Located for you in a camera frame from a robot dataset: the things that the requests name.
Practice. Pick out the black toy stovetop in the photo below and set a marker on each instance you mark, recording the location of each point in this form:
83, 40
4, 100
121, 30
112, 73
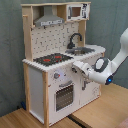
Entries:
52, 59

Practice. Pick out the small metal toy pot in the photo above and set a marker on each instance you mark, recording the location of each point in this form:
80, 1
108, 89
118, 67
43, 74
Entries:
79, 52

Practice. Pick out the red left stove knob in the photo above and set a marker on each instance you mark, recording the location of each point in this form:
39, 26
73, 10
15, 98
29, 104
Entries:
56, 75

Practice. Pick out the white wooden toy kitchen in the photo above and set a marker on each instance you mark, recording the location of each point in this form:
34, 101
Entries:
40, 84

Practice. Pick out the grey toy range hood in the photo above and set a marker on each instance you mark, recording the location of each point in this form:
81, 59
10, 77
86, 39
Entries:
48, 18

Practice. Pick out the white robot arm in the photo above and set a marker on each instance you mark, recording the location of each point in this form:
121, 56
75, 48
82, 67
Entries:
103, 70

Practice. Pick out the grey cabinet door handle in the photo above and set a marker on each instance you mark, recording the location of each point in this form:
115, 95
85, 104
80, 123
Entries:
84, 85

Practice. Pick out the black toy faucet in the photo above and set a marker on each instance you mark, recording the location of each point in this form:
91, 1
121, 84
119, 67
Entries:
71, 43

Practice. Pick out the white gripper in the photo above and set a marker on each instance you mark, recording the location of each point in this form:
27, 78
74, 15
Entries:
84, 68

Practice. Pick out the grey toy sink basin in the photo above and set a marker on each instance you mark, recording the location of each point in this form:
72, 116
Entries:
88, 50

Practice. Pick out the toy oven door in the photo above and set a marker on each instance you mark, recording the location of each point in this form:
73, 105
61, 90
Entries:
65, 96

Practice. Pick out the white toy microwave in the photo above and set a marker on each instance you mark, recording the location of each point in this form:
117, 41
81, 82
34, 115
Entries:
77, 11

